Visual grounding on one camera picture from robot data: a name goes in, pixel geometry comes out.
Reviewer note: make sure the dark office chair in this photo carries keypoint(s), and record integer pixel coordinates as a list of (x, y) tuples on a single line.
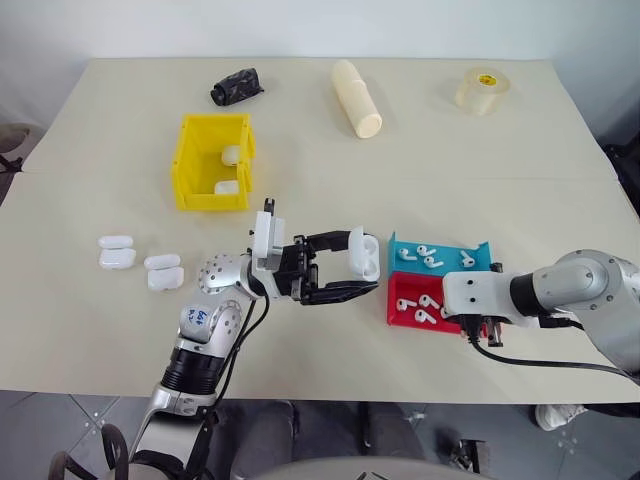
[(17, 142)]

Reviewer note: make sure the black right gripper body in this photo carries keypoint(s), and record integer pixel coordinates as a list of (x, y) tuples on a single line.
[(492, 331)]

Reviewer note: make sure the teal plastic tray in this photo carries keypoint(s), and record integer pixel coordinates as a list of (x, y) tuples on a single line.
[(450, 256)]

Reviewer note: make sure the cream cylindrical roll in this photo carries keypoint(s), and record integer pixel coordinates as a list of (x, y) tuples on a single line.
[(355, 100)]

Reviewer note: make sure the yellow plastic bin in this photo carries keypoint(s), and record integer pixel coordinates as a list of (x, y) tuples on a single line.
[(192, 165)]

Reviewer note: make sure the white closed earbud case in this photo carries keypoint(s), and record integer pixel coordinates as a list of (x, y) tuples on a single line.
[(226, 188), (230, 155)]

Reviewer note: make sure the white earbud case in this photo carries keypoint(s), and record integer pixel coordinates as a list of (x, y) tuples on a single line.
[(117, 254), (226, 188), (367, 255), (164, 274), (230, 155)]

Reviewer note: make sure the white shoe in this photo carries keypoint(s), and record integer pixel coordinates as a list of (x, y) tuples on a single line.
[(557, 417)]

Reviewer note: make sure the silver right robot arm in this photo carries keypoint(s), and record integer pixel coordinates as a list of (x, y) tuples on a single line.
[(590, 280)]

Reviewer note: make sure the red plastic tray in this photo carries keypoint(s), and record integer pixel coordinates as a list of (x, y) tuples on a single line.
[(407, 287)]

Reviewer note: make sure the black rolled plastic bag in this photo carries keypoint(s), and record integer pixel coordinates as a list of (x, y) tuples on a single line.
[(236, 86)]

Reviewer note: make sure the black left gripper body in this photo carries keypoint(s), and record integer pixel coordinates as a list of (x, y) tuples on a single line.
[(295, 270)]

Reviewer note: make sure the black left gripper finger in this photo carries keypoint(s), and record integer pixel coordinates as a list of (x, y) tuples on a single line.
[(340, 291), (327, 240)]

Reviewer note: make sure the white earbud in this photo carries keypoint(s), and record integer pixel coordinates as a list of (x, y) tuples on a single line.
[(445, 312), (425, 317), (404, 304), (405, 255), (425, 301), (433, 263), (426, 250), (467, 258)]

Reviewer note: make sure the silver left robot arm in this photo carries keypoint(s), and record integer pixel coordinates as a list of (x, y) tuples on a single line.
[(218, 274)]

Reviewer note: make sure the translucent tape roll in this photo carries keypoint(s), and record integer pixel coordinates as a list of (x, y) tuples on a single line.
[(481, 92)]

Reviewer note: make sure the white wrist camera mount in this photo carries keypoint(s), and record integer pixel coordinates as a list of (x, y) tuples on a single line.
[(264, 245), (475, 291)]

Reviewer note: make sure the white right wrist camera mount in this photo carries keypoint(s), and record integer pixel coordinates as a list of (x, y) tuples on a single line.
[(475, 291)]

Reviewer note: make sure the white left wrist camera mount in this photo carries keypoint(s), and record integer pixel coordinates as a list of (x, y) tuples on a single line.
[(264, 245)]

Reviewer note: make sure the black metal floor bracket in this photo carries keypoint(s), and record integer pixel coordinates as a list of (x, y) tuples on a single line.
[(467, 456)]

